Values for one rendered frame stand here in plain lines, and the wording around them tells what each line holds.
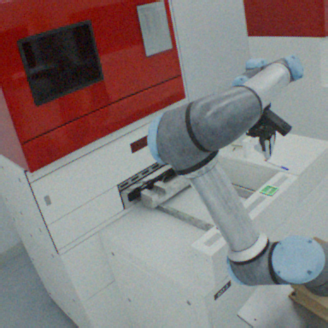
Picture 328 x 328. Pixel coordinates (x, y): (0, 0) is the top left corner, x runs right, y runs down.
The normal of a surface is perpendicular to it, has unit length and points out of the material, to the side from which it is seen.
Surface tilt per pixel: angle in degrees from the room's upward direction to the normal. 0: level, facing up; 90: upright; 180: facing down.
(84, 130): 90
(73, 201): 90
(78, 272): 90
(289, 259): 40
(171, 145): 91
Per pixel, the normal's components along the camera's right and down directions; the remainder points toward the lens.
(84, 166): 0.67, 0.22
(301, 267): -0.60, -0.39
